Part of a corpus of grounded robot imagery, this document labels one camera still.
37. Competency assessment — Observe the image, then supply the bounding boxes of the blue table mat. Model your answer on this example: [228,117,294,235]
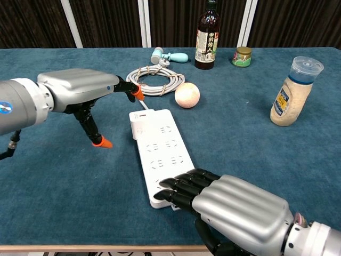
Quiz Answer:
[0,47,341,246]

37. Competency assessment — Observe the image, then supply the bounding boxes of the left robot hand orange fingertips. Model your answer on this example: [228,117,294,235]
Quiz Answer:
[36,68,145,149]

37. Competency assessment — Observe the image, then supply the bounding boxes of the wooden ball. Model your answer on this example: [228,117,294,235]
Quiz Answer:
[174,82,200,109]

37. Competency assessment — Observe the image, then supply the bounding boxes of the white power strip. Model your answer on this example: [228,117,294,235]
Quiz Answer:
[129,108,197,210]

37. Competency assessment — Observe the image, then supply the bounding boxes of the small jar gold lid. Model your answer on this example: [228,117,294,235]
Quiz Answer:
[232,46,253,68]

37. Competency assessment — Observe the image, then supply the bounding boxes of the white cable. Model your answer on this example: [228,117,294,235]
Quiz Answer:
[126,59,185,110]

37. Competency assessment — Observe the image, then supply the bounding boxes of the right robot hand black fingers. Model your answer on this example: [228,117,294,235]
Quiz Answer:
[153,168,295,256]

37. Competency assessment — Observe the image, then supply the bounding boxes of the white charger block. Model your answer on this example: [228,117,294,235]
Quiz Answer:
[129,109,156,140]

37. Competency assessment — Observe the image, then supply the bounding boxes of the seasoning bottle clear cap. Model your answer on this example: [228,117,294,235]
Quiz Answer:
[270,55,324,127]

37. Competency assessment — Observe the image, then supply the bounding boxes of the teal massage hammer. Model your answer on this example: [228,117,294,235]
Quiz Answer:
[150,46,189,65]

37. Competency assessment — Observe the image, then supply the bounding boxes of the white partition post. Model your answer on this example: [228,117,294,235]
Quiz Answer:
[237,0,258,48]
[60,0,83,49]
[137,0,152,48]

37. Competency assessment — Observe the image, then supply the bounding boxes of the dark glass bottle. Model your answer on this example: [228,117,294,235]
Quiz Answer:
[194,0,221,70]

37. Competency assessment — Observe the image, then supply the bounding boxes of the dark ribbed partition panel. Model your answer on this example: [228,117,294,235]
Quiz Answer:
[247,0,341,49]
[0,0,77,49]
[149,0,245,48]
[69,0,143,49]

